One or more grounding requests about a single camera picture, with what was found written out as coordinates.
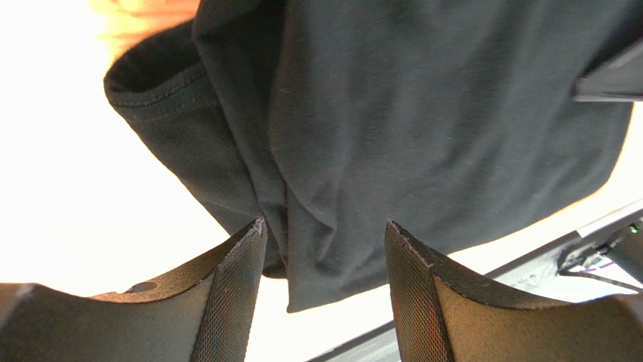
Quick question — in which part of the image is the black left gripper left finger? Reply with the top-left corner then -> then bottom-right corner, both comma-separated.
1,219 -> 267,362

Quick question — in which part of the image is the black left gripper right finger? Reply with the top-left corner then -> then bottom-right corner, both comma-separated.
385,221 -> 642,361

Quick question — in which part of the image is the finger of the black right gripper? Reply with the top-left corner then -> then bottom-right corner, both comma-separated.
573,38 -> 642,102

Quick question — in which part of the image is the black t shirt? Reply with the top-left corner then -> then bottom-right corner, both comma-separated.
104,1 -> 642,313

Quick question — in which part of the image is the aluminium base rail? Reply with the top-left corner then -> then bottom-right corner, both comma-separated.
313,199 -> 642,361

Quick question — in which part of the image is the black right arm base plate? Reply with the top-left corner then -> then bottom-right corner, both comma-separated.
557,222 -> 642,294

